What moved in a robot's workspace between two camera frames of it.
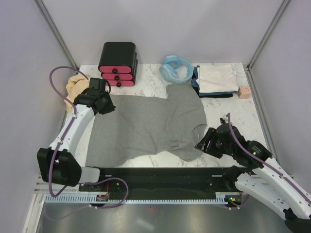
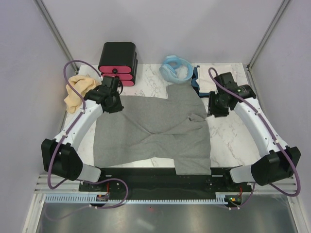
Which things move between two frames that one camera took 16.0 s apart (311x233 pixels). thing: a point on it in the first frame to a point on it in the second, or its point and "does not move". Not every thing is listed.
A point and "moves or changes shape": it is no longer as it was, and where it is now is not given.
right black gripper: (211, 135) to (212, 109)
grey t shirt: (139, 125) moves or changes shape
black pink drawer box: (118, 63) does not move
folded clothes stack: (215, 81) does not move
